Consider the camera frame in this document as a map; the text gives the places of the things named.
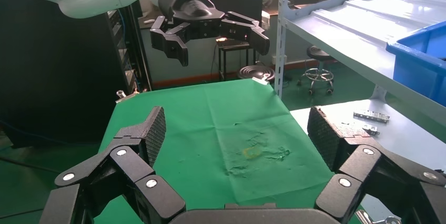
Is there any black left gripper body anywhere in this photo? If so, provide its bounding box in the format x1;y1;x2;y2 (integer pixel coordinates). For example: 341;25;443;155
157;0;227;41

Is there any small notched metal rail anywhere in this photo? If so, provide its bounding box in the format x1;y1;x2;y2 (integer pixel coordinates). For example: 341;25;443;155
353;109;391;124
362;124;381;136

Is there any large blue plastic bin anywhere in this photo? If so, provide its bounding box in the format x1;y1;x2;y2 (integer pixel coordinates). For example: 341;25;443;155
386;20;446;108

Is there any chrome base swivel stool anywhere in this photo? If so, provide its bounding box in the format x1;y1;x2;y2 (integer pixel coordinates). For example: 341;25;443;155
297;45;336;97

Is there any black monitor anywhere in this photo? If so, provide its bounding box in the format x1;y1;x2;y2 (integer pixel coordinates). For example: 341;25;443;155
207;0;264;25

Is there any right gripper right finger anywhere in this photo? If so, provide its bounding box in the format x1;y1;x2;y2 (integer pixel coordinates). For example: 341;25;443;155
306;105;446;224

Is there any grey metal shelf rack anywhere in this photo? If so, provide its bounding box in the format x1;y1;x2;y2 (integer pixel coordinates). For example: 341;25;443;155
274;0;446;127

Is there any round black stool seat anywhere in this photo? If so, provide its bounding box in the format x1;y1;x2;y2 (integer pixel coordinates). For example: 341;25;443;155
237;64;276;83

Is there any small black side table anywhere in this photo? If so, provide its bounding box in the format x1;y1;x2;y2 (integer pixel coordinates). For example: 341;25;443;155
216;37;257;82

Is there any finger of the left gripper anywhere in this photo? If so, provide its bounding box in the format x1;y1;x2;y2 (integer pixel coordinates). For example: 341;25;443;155
149;15;191;67
220;11;271;56

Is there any black cabinet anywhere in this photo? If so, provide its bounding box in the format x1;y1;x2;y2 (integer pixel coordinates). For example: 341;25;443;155
0;0;153;149

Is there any green table cloth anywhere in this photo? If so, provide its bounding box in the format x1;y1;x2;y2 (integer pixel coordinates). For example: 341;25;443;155
94;78;363;224

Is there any yellow tape square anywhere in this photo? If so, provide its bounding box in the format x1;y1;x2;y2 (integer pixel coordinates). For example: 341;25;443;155
242;146;262;160

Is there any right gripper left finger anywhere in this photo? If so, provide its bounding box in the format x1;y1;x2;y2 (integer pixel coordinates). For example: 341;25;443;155
38;106;187;224

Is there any silver binder clip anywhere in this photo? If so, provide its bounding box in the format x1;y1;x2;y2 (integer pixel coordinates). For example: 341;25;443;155
115;90;140;104
250;76;272;86
355;210;402;224

